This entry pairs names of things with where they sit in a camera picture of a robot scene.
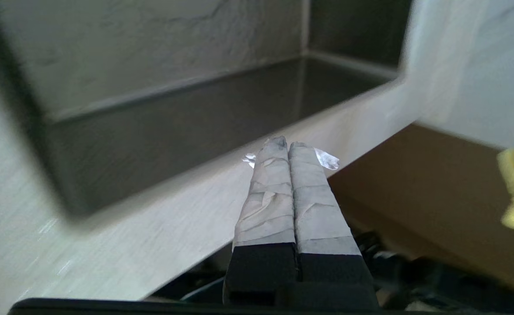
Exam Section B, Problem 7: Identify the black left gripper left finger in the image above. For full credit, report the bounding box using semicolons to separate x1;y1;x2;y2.
223;136;302;305

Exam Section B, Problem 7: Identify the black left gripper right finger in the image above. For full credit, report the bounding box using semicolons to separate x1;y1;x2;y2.
289;141;376;286

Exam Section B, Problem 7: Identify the stainless steel sink basin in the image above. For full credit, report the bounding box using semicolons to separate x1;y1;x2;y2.
0;0;415;221

